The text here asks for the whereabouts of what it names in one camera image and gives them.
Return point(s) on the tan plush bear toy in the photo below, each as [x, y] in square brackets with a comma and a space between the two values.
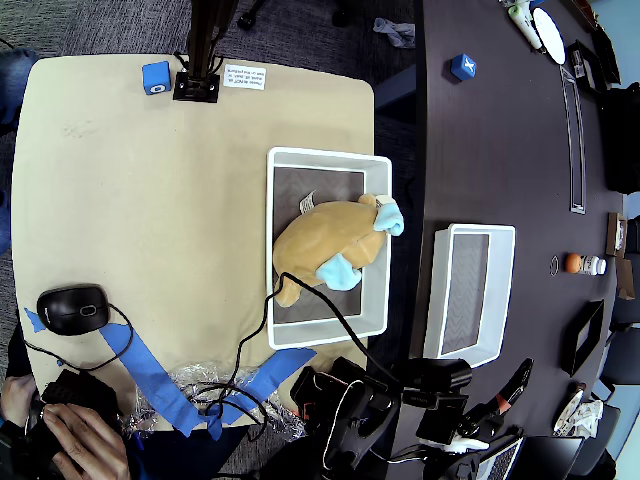
[325, 235]

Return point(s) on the small white tray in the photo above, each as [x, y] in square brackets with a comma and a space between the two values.
[435, 300]

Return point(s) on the large white tray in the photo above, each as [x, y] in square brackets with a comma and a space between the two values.
[382, 310]

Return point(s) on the person's right hand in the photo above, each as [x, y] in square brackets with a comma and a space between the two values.
[90, 445]

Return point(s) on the person's left hand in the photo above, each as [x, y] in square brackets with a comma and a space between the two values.
[15, 400]

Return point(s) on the plate with patterned rim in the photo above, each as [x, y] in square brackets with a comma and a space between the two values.
[565, 415]

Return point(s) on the open laptop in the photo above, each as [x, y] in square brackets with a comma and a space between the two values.
[525, 457]

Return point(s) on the small dark bottle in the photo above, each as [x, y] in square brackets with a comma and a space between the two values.
[580, 388]

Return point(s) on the black open tray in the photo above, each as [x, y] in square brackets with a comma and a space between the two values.
[582, 340]

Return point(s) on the crumpled white paper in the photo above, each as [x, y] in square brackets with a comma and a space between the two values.
[590, 415]

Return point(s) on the orange mandarin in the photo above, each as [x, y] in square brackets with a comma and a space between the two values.
[573, 262]

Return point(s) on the white pill bottle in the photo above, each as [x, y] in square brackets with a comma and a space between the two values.
[593, 265]

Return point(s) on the flat brown cardboard piece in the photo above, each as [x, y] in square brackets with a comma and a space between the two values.
[625, 277]

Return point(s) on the open brown cardboard box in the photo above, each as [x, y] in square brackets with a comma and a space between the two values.
[612, 235]

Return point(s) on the wide blue tape strip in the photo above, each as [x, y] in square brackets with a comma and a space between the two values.
[280, 367]

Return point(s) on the crumpled clear plastic wrap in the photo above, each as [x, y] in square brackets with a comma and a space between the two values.
[200, 372]

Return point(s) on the long blue tape strip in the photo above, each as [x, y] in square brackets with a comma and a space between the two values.
[150, 380]

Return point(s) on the blue cube with X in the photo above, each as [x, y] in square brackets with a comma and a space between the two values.
[460, 67]

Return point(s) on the black open box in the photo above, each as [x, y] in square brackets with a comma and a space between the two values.
[582, 65]

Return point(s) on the black flat tray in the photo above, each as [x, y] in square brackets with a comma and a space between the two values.
[607, 55]

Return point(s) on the white oval plate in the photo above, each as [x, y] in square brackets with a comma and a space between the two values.
[547, 32]

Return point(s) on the white and green bottle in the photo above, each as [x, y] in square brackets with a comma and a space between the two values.
[522, 22]

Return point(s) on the grey sock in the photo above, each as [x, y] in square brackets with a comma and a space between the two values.
[395, 31]

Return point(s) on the black computer mouse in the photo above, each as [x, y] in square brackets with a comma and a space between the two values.
[72, 310]

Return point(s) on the white printed paper label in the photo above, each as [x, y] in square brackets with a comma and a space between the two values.
[244, 77]

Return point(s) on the short blue tape piece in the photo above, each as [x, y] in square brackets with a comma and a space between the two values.
[35, 320]

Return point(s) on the blue cube with O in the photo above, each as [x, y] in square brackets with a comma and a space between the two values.
[156, 75]

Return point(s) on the blue jeans leg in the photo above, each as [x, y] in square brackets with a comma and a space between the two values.
[15, 85]

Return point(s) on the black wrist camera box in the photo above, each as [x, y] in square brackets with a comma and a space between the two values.
[435, 375]

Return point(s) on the black camera stand post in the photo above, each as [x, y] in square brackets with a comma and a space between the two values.
[200, 50]

